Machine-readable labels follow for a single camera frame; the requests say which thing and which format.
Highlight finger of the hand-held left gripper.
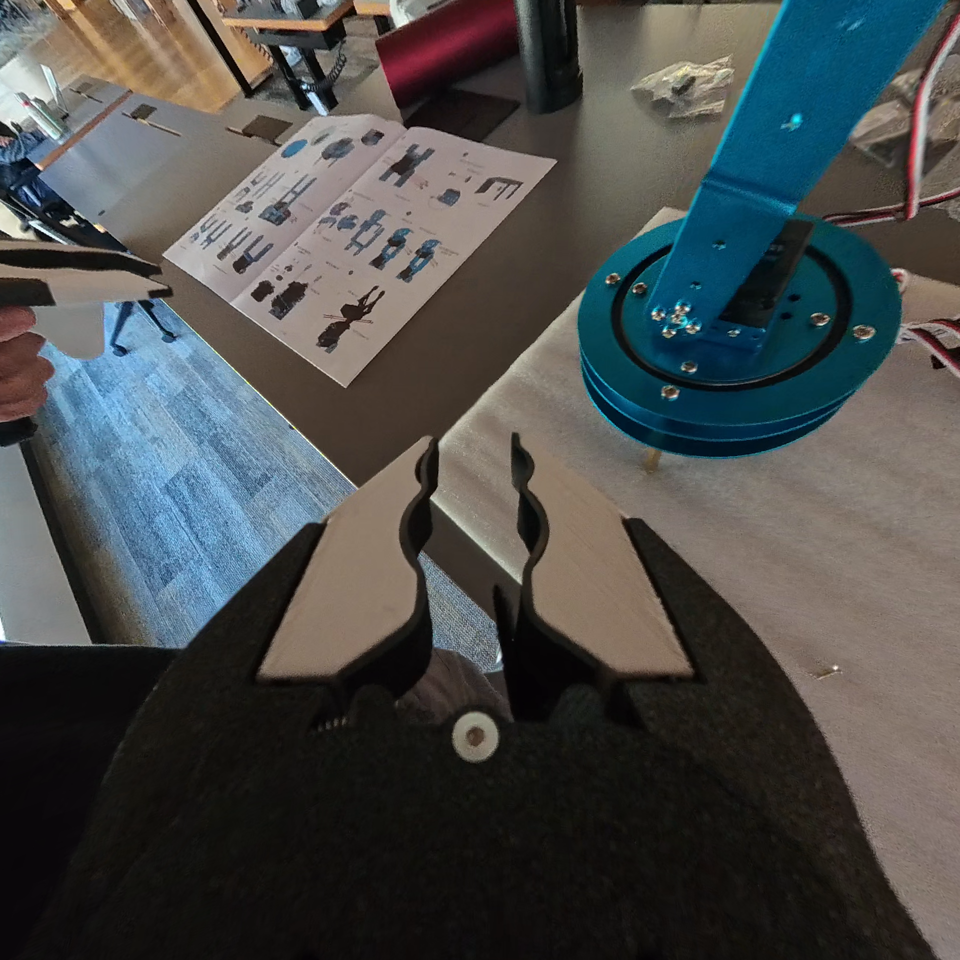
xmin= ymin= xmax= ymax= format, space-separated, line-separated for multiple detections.
xmin=33 ymin=267 xmax=174 ymax=360
xmin=0 ymin=240 xmax=164 ymax=282

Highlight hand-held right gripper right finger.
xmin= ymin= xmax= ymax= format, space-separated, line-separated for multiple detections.
xmin=510 ymin=433 xmax=695 ymax=682

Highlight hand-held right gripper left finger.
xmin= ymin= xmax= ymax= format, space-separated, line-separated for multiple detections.
xmin=256 ymin=437 xmax=440 ymax=685

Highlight clear bag small screws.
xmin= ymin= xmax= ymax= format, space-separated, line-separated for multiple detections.
xmin=630 ymin=54 xmax=738 ymax=121

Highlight neighbouring grey desk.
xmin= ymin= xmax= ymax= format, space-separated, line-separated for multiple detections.
xmin=37 ymin=75 xmax=301 ymax=252

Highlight person's left hand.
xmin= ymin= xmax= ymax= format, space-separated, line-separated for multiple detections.
xmin=0 ymin=306 xmax=57 ymax=426

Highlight black office chair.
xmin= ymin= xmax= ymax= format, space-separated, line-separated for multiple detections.
xmin=0 ymin=187 xmax=179 ymax=359

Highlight person's grey trouser leg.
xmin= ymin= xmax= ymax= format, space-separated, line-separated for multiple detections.
xmin=396 ymin=646 xmax=513 ymax=725

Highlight white foam mat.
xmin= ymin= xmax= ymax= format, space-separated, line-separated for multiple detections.
xmin=431 ymin=206 xmax=960 ymax=960

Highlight printed instruction sheet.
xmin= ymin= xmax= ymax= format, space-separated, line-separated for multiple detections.
xmin=161 ymin=112 xmax=558 ymax=390

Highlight person's black clothing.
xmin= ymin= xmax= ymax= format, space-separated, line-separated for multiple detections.
xmin=0 ymin=641 xmax=181 ymax=960

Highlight black flat pad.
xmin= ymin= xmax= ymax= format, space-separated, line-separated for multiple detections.
xmin=405 ymin=90 xmax=520 ymax=144

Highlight dark red cylinder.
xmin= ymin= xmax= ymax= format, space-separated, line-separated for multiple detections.
xmin=375 ymin=3 xmax=526 ymax=110

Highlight black coiled cable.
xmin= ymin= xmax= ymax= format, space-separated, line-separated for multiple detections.
xmin=300 ymin=41 xmax=348 ymax=99

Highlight red white black servo cable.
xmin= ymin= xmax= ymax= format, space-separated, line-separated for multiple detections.
xmin=892 ymin=270 xmax=960 ymax=376
xmin=821 ymin=0 xmax=960 ymax=226

